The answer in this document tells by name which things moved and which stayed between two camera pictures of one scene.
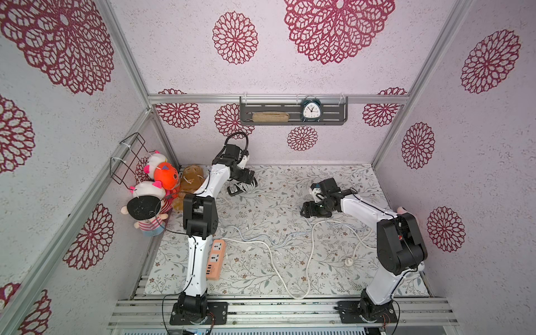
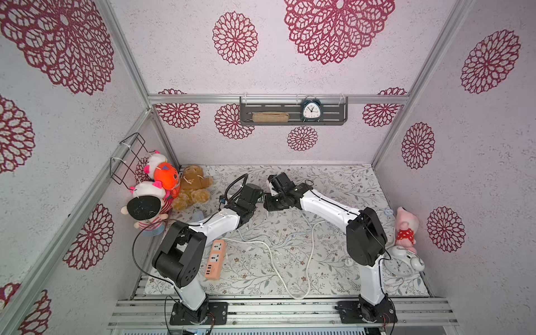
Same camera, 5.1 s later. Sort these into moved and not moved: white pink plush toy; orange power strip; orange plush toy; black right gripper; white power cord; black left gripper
Moved: black right gripper; black left gripper
Not moved: white power cord; orange plush toy; orange power strip; white pink plush toy
